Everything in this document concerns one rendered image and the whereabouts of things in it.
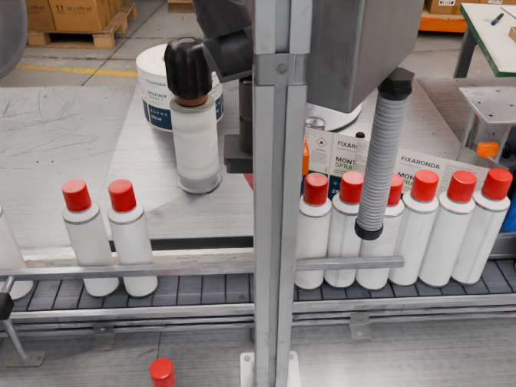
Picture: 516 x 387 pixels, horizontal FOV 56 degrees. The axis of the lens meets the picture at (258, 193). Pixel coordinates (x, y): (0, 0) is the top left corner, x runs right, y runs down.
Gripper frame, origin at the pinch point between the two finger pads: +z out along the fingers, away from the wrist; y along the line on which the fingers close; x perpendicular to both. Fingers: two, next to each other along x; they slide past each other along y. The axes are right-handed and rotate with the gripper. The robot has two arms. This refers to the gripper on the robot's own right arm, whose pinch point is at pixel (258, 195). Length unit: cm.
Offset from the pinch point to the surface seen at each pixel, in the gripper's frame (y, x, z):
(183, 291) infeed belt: 12.1, 7.5, 13.5
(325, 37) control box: -4.0, 22.9, -33.3
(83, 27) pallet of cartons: 122, -319, 82
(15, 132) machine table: 61, -52, 19
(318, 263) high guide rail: -8.6, 10.1, 5.0
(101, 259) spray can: 23.5, 7.9, 5.6
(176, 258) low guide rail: 13.3, 2.8, 10.8
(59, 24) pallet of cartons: 140, -320, 81
